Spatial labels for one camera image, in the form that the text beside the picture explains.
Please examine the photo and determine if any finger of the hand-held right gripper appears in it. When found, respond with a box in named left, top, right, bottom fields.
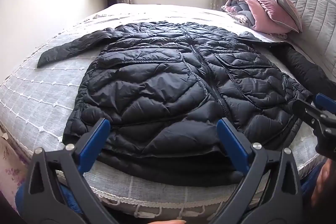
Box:
left=315, top=93, right=336, bottom=115
left=292, top=99, right=330, bottom=134

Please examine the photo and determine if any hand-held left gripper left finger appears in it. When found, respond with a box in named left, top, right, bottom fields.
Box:
left=22, top=118, right=118, bottom=224

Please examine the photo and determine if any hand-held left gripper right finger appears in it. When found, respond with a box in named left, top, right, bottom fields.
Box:
left=210, top=118, right=305, bottom=224

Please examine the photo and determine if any black puffer jacket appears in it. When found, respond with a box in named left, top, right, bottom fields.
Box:
left=37, top=21, right=336, bottom=186

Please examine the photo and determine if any person's right hand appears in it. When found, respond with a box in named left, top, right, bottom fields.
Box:
left=311, top=158, right=336, bottom=210

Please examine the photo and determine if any person's right leg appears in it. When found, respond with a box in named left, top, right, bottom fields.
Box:
left=299, top=161, right=324, bottom=203

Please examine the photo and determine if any bed with grey checked bedspread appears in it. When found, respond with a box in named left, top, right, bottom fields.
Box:
left=0, top=2, right=328, bottom=222

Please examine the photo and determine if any grey quilted headboard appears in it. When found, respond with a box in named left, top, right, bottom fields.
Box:
left=270, top=0, right=336, bottom=77

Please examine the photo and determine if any pink velvet pillow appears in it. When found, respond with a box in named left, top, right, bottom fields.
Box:
left=239, top=0, right=300, bottom=33

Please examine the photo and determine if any grey velvet pillow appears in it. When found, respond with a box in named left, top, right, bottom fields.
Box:
left=253, top=0, right=303, bottom=33

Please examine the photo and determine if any folded pink grey quilt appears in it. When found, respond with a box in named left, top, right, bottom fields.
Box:
left=221, top=0, right=286, bottom=39

